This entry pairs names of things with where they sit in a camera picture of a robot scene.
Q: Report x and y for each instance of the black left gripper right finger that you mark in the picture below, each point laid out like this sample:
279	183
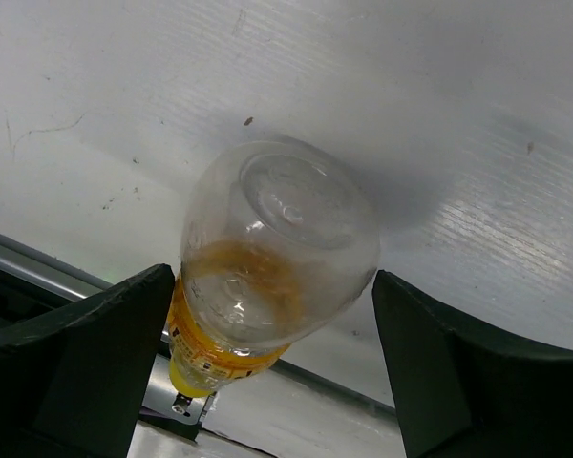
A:
465	388

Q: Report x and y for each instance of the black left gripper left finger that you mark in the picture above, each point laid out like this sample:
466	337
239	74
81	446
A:
72	379

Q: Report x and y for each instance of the orange label bottle yellow cap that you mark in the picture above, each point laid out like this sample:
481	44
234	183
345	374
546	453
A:
278	240

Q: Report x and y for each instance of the black metal base rail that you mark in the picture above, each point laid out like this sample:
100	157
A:
287	399

